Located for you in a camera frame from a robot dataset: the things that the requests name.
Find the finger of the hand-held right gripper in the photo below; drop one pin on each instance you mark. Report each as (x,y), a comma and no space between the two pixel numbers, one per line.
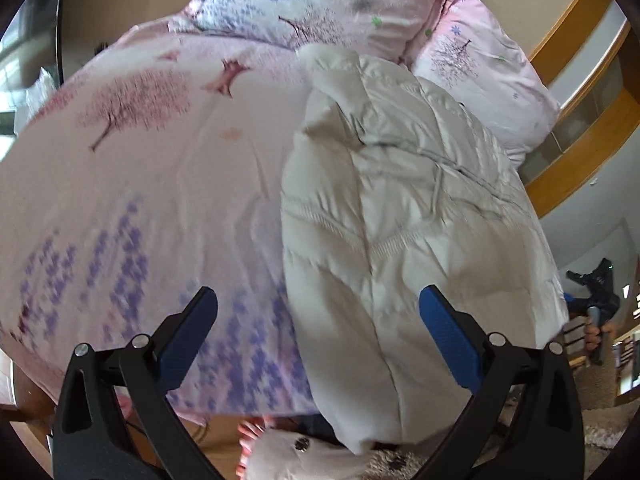
(577,277)

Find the white puffer jacket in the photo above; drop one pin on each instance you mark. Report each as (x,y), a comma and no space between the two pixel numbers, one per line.
(400,210)

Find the pink tree print pillow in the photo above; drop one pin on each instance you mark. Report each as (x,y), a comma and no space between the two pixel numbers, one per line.
(490,90)

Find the person's right hand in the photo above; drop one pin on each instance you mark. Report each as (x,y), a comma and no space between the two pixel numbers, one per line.
(595,337)

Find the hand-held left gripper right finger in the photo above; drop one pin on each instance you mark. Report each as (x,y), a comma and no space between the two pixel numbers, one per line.
(450,340)

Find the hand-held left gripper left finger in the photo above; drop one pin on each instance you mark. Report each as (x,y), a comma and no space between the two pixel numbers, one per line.
(187,340)

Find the white plush slipper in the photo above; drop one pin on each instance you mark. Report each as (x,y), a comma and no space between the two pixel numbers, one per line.
(290,452)

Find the shaggy beige rug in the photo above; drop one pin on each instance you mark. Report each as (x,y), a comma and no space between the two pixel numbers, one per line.
(600,435)

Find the wooden framed glass door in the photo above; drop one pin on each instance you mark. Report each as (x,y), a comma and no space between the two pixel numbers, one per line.
(575,170)

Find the pink floral bed sheet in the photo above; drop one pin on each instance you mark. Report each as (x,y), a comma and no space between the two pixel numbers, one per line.
(150,185)

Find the white lavender print pillow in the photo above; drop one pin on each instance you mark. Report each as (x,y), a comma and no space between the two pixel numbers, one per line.
(325,0)

